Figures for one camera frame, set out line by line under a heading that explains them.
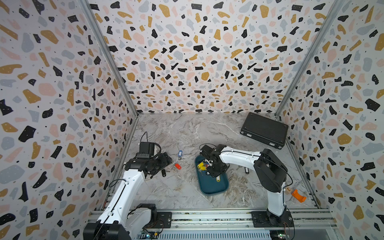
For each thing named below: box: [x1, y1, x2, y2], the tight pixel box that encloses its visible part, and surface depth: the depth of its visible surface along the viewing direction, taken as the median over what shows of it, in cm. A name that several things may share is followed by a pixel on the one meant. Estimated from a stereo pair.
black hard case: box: [240, 112, 289, 150], surface depth 107 cm
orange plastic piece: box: [292, 189, 307, 203], surface depth 83 cm
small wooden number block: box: [285, 186, 293, 195], surface depth 83 cm
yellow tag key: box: [197, 162, 207, 171], surface depth 93 cm
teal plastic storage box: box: [194, 154, 230, 196], surface depth 87 cm
